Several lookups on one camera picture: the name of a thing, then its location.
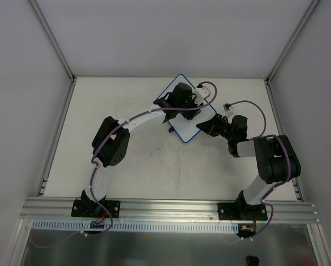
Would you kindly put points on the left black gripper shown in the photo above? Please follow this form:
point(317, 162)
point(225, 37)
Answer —
point(188, 108)

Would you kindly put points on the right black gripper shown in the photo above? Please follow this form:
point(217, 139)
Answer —
point(219, 125)

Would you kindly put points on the blue framed whiteboard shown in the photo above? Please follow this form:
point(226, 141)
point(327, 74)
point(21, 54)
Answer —
point(186, 129)

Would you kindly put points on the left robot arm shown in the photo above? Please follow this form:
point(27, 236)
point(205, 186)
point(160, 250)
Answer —
point(110, 143)

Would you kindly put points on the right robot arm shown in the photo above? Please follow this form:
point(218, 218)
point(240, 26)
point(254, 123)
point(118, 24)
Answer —
point(276, 161)

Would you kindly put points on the black object on floor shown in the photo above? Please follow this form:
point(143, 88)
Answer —
point(252, 261)

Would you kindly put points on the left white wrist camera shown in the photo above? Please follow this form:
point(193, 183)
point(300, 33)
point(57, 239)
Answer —
point(201, 92)

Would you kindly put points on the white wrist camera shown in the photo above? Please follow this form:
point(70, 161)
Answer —
point(201, 92)
point(228, 108)

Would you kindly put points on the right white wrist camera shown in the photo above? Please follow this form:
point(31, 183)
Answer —
point(228, 108)

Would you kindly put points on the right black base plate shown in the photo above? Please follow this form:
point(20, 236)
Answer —
point(233, 211)

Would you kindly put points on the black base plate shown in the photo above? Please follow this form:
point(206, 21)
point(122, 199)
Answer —
point(233, 211)
point(85, 208)

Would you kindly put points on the left aluminium frame post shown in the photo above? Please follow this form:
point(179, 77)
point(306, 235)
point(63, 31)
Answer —
point(51, 38)

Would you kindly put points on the aluminium frame post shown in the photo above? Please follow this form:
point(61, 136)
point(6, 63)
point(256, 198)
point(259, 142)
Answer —
point(309, 11)
point(51, 38)

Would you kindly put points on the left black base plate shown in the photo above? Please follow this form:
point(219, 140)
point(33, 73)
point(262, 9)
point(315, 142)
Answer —
point(85, 208)

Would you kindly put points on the right aluminium frame post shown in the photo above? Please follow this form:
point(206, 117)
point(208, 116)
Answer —
point(309, 11)

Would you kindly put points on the aluminium mounting rail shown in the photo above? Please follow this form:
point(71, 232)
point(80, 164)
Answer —
point(168, 210)

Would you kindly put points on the white slotted cable duct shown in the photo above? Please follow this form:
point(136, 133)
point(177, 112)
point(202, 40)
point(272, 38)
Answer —
point(136, 226)

